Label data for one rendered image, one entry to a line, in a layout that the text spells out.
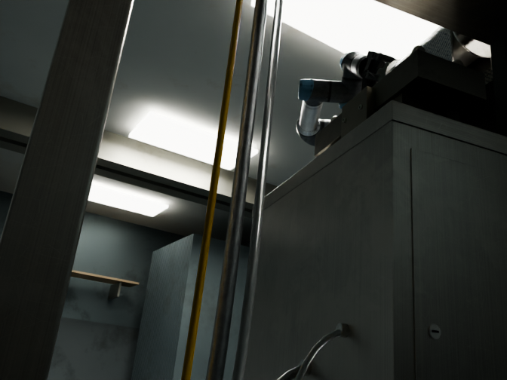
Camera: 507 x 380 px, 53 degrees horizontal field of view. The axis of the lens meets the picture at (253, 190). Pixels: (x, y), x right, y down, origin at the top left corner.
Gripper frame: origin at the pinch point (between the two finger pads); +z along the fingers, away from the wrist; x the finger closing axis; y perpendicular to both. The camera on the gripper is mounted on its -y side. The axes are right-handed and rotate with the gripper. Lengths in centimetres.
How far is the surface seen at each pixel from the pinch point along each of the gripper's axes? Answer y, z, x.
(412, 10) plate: 15.1, 37.1, -23.3
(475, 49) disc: 13.6, 27.3, 1.0
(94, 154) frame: -13, 88, -75
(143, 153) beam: -156, -401, -26
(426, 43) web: 12.1, 15.6, -4.5
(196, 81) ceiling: -52, -296, -9
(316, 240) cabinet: -33, 48, -30
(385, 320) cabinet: -31, 77, -30
